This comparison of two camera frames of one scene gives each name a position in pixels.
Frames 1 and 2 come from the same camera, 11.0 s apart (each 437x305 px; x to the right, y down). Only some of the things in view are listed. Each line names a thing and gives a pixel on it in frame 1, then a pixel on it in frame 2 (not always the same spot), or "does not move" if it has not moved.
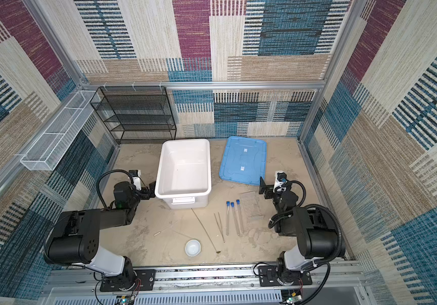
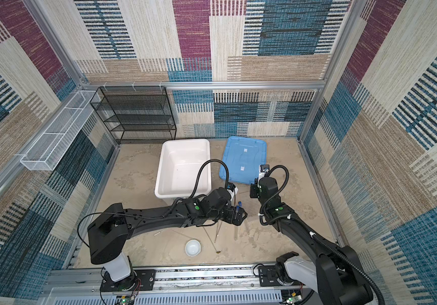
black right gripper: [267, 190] → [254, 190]
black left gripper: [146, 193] → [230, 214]
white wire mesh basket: [51, 147] does not move
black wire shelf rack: [136, 114] does not move
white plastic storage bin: [183, 178] does not move
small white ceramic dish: [192, 247] does not move
